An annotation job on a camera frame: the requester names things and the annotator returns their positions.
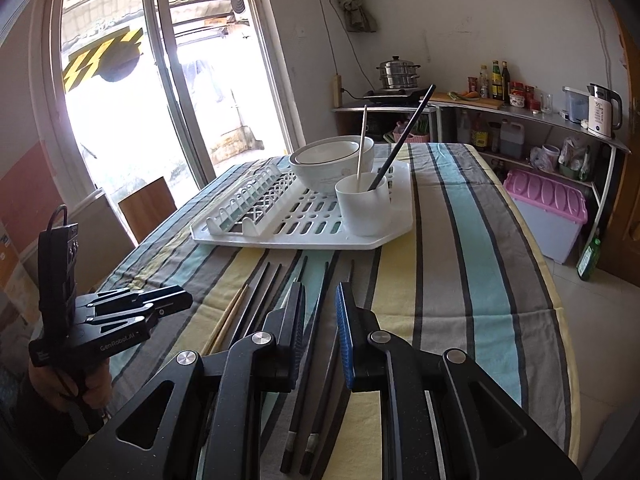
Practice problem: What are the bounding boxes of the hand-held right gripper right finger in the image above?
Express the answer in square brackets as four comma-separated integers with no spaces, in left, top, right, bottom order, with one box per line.
[335,281,583,480]

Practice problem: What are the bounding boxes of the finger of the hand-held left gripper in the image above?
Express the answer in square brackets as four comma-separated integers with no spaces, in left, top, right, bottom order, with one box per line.
[84,311,157,334]
[75,285,194,314]

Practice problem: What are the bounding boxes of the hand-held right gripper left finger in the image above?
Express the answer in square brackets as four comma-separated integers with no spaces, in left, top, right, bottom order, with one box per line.
[57,281,307,480]

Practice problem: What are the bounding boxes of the black chopstick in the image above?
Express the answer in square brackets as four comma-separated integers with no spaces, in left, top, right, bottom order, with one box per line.
[240,263,284,341]
[280,261,331,475]
[300,260,355,476]
[229,261,272,343]
[368,84,437,192]

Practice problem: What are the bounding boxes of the wooden chopstick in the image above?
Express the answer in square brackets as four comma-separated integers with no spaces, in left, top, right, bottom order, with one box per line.
[206,284,249,356]
[356,105,368,192]

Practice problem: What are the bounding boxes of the white cup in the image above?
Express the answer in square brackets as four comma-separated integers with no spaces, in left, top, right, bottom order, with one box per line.
[335,171,392,237]

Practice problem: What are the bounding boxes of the person's left forearm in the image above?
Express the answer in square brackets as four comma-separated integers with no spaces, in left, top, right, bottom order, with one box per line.
[12,385,101,461]

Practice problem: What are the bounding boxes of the person's left hand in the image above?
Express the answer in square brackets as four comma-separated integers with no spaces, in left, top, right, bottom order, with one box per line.
[27,357,115,411]

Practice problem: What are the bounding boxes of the wooden chair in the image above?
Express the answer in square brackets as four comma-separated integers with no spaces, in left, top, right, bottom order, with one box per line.
[117,176,177,244]

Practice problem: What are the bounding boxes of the white plastic dish rack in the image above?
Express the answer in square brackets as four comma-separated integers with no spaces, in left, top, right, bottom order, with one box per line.
[190,155,415,251]

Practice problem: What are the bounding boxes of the striped tablecloth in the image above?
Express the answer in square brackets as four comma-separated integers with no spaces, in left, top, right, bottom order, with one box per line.
[92,142,583,480]

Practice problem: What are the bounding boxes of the large white bowl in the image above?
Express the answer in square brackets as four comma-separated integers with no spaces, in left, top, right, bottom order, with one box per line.
[289,136,375,195]

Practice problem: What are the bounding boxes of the white bowl black rim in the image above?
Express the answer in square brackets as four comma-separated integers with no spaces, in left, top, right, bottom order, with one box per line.
[295,141,371,166]

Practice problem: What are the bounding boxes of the sliding glass door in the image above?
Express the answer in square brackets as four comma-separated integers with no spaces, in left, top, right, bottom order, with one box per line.
[30,0,307,241]

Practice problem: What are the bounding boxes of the pink lid storage box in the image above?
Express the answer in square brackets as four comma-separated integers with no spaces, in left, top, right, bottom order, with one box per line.
[502,169,589,265]

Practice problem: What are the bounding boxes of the black induction cooker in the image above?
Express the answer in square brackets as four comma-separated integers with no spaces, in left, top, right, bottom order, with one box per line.
[362,87,431,102]

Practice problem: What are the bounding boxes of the green glass bottle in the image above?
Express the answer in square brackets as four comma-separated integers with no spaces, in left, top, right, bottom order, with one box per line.
[576,237,601,282]

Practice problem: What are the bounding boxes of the plastic oil jug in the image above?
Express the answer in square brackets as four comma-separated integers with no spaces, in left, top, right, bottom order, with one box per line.
[499,120,525,157]

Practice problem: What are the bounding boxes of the wooden cutting board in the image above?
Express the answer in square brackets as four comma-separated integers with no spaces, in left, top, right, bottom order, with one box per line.
[430,92,506,110]

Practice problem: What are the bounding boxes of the steel steamer pot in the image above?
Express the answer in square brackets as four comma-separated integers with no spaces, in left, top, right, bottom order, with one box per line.
[377,56,420,92]

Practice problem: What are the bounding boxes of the metal kitchen shelf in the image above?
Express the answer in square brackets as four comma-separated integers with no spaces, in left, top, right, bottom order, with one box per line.
[330,96,633,261]

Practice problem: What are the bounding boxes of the grey water pitcher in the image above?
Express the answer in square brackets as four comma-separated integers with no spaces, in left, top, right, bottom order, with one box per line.
[562,86,591,122]

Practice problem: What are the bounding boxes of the white electric kettle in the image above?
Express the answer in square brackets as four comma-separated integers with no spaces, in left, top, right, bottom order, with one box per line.
[585,82,624,140]

